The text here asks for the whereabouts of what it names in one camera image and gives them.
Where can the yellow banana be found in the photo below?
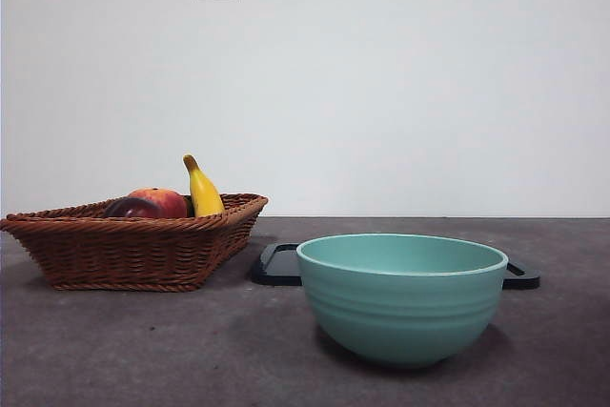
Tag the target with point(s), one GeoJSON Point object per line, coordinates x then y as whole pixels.
{"type": "Point", "coordinates": [204, 192]}

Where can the brown wicker basket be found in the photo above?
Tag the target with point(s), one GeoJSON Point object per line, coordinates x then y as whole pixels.
{"type": "Point", "coordinates": [119, 254]}

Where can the dark rectangular tray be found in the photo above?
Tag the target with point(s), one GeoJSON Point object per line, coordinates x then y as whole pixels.
{"type": "Point", "coordinates": [276, 269]}

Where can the dark red plum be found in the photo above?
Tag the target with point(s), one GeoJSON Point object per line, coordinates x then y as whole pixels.
{"type": "Point", "coordinates": [133, 209]}

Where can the red orange peach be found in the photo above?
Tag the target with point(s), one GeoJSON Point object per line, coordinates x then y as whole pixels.
{"type": "Point", "coordinates": [169, 199]}

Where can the teal ribbed bowl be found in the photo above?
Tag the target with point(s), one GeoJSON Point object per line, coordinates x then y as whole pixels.
{"type": "Point", "coordinates": [402, 321]}

